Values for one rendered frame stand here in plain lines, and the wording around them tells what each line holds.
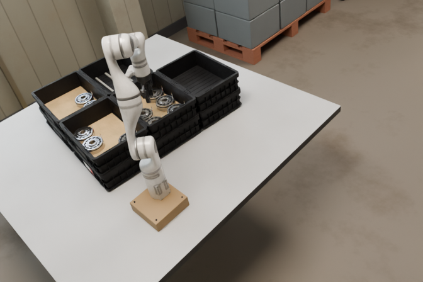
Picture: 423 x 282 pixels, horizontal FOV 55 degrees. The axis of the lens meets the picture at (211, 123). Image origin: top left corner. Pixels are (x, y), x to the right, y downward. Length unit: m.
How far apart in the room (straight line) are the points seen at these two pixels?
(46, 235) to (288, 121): 1.32
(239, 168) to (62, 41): 2.50
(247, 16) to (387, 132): 1.55
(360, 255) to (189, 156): 1.14
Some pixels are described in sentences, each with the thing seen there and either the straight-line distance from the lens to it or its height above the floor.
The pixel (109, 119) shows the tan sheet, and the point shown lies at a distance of 2.27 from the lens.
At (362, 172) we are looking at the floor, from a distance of 2.95.
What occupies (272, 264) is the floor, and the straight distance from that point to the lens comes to 2.49.
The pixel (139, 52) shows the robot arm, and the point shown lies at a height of 1.27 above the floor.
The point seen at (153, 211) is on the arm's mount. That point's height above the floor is 0.75.
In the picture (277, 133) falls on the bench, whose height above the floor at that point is 0.70.
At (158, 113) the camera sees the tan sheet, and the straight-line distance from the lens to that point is 2.20.
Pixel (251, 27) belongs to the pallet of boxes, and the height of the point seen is 0.39.
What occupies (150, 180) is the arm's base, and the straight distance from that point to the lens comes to 1.78.
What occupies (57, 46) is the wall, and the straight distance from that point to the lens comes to 4.03.
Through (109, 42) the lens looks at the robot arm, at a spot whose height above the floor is 1.48.
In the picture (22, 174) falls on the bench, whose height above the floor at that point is 0.70.
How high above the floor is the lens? 2.15
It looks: 40 degrees down
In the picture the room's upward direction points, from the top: 10 degrees counter-clockwise
